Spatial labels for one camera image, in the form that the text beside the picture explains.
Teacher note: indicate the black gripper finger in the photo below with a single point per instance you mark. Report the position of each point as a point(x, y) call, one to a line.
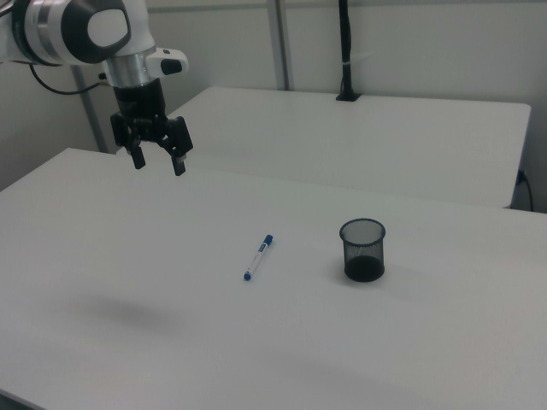
point(177, 145)
point(137, 158)

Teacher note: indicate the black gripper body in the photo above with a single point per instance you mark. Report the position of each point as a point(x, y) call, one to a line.
point(139, 102)

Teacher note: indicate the blue white marker pen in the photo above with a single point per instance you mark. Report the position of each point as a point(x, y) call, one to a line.
point(258, 257)

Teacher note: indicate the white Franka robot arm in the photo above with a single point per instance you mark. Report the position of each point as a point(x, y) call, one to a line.
point(64, 30)

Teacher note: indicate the white side table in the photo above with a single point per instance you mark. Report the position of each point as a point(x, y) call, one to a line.
point(342, 141)

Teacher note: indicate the black mesh pen cup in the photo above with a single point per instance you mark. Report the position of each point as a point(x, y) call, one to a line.
point(363, 269)

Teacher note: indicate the grey partition post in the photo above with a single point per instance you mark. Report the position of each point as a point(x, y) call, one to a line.
point(281, 42)

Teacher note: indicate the black camera stand pole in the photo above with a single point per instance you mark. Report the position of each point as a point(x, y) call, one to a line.
point(345, 51)

